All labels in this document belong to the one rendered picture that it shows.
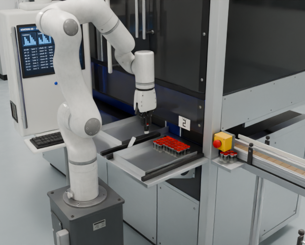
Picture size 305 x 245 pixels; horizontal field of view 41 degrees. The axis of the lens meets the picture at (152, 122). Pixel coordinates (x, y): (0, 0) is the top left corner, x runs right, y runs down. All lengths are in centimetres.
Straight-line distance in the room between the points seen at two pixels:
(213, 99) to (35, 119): 117
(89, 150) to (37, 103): 98
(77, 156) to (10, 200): 193
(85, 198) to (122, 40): 68
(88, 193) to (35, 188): 193
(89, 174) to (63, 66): 47
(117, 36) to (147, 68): 21
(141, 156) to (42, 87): 82
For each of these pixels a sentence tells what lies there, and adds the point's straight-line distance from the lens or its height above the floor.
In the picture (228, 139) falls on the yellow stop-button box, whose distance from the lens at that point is 200.
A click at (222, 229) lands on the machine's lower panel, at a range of 247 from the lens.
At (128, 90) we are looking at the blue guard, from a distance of 250.
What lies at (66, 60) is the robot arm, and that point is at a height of 149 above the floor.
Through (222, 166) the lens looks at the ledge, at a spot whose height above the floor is 88.
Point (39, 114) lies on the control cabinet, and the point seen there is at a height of 93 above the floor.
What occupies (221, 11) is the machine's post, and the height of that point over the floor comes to 161.
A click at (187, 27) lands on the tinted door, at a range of 205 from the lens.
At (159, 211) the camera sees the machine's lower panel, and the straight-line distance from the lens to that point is 261.
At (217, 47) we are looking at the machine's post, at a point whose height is 145.
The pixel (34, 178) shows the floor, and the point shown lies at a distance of 384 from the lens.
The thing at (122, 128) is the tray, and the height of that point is 88.
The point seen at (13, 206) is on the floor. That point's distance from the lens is 349.
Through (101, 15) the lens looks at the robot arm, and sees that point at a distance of 160.
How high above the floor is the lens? 183
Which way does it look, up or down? 22 degrees down
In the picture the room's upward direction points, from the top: straight up
